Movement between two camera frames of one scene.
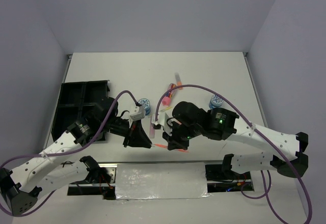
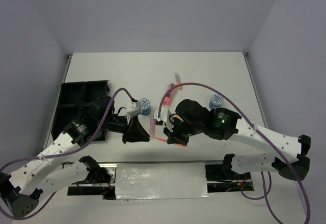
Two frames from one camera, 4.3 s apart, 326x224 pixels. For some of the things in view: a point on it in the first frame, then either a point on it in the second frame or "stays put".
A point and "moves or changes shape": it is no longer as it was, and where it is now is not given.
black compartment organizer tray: [76, 99] stays put
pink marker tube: [166, 100] stays put
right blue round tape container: [215, 102] stays put
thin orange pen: [166, 146] moves or changes shape
